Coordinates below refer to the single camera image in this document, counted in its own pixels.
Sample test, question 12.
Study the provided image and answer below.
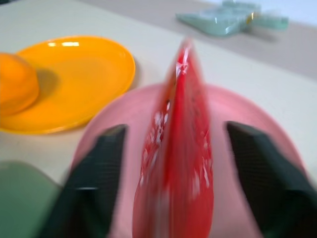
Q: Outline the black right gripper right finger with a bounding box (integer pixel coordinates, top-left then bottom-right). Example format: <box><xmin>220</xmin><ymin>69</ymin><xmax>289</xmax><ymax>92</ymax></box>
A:
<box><xmin>226</xmin><ymin>120</ymin><xmax>317</xmax><ymax>238</ymax></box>

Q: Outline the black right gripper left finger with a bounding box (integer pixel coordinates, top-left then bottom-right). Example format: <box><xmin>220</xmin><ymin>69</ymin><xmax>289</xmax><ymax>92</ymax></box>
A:
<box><xmin>39</xmin><ymin>123</ymin><xmax>129</xmax><ymax>238</ymax></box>

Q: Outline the red snack packet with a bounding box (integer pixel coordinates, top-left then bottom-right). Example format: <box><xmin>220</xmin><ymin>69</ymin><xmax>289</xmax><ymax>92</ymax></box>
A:
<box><xmin>132</xmin><ymin>37</ymin><xmax>215</xmax><ymax>238</ymax></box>

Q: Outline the pink plate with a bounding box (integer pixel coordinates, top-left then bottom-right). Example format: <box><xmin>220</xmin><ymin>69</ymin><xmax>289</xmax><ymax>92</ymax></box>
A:
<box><xmin>64</xmin><ymin>83</ymin><xmax>313</xmax><ymax>238</ymax></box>

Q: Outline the green plate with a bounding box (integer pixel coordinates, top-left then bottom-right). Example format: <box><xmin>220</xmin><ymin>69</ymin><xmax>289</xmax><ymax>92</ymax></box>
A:
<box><xmin>0</xmin><ymin>160</ymin><xmax>64</xmax><ymax>238</ymax></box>

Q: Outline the orange plate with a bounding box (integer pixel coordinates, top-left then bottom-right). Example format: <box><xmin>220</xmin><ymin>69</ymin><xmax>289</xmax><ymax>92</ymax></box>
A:
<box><xmin>0</xmin><ymin>35</ymin><xmax>137</xmax><ymax>135</ymax></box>

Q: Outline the orange fruit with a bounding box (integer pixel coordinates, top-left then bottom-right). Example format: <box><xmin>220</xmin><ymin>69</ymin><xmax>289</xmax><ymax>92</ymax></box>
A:
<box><xmin>0</xmin><ymin>52</ymin><xmax>41</xmax><ymax>117</ymax></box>

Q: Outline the pale green packet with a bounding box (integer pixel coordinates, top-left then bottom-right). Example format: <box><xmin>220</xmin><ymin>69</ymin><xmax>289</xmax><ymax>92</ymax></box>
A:
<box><xmin>175</xmin><ymin>0</ymin><xmax>290</xmax><ymax>37</ymax></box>

